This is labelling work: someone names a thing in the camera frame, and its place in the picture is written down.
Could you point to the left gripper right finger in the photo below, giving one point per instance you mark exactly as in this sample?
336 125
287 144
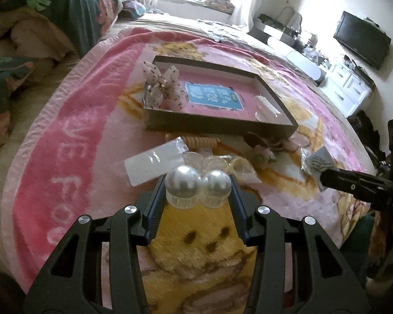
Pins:
298 268

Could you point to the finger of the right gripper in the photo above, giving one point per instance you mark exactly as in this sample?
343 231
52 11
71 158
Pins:
363 187

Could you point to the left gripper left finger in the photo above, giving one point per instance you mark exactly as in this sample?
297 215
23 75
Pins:
95 266

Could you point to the yellow jewelry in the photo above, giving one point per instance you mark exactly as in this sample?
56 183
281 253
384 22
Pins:
235 165

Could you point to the pearl ball hair clip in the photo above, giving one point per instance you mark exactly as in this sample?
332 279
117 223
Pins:
186 187

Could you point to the white plastic packet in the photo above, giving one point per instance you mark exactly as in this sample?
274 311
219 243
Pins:
151 164

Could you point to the brown oval hair clip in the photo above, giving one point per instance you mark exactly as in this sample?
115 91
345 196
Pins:
252 140

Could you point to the white earring card packet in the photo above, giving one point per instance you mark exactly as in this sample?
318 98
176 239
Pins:
315 163

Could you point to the white drawer cabinet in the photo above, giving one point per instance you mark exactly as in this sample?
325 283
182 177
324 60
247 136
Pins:
348 92

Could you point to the white hair claw clip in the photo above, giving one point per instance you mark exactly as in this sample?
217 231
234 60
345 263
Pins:
265 111

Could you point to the white rounded bed footboard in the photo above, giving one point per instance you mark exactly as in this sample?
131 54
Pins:
297 59

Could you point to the pink teddy bear blanket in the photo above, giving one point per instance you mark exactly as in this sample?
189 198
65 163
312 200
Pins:
197 264

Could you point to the dark shallow cardboard tray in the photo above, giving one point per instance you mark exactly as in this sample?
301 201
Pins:
204 119

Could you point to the black white desk shelf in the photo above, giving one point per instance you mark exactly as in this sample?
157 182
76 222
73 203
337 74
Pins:
265 27

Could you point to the blue label card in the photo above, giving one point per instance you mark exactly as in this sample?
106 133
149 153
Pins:
213 95

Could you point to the white spotted fabric flower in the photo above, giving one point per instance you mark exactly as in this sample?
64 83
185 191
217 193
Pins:
163 90

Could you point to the grey striped folded blanket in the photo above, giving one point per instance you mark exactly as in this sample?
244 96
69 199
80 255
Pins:
224 32

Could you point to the clothes pile on windowsill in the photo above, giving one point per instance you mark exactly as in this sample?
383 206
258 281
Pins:
220 5

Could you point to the dark floral quilt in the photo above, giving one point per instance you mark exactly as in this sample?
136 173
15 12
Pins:
35 35

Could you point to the purple teal pillow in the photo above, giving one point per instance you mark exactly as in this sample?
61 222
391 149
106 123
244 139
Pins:
132 10

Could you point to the black wall television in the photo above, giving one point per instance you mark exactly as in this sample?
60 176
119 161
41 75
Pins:
363 39

